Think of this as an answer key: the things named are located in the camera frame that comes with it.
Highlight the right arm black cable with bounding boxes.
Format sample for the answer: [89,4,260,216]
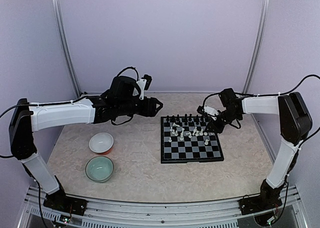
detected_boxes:
[202,74,320,148]

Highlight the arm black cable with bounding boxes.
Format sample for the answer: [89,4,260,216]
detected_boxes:
[0,66,140,158]
[202,74,320,148]

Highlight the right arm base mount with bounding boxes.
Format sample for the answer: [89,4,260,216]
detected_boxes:
[238,195,283,215]

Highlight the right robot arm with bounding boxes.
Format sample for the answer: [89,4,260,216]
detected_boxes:
[197,88,313,210]

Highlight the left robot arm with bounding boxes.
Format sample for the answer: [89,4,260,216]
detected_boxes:
[8,75,163,210]

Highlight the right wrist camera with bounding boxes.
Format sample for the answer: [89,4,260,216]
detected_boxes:
[197,105,219,117]

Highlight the white chess king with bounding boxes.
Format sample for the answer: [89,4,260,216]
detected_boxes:
[179,128,185,141]

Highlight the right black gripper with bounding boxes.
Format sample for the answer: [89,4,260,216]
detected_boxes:
[204,108,241,134]

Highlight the pale green ceramic bowl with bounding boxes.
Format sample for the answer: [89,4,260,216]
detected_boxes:
[85,156,115,183]

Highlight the aluminium frame post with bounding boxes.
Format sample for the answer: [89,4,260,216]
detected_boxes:
[52,0,81,97]
[242,0,270,93]

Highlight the front aluminium rail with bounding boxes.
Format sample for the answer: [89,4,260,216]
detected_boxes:
[17,185,308,228]

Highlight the white bowl orange outside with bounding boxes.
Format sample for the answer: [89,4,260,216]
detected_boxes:
[88,132,114,155]

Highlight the left aluminium frame post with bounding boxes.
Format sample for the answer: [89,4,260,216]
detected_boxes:
[52,0,81,97]

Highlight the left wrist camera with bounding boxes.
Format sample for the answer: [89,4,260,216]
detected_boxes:
[136,74,152,100]

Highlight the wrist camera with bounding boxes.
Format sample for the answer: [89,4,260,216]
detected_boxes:
[197,105,219,117]
[136,74,152,100]

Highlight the black folding chess board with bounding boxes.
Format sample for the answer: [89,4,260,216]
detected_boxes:
[160,114,224,164]

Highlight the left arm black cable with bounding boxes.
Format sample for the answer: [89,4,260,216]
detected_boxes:
[0,66,140,158]

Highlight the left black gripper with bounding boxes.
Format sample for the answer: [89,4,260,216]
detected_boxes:
[117,96,164,117]

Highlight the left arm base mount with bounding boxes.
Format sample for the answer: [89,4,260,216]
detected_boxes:
[43,196,87,216]

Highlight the right aluminium frame post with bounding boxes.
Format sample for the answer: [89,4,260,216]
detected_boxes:
[242,0,270,93]

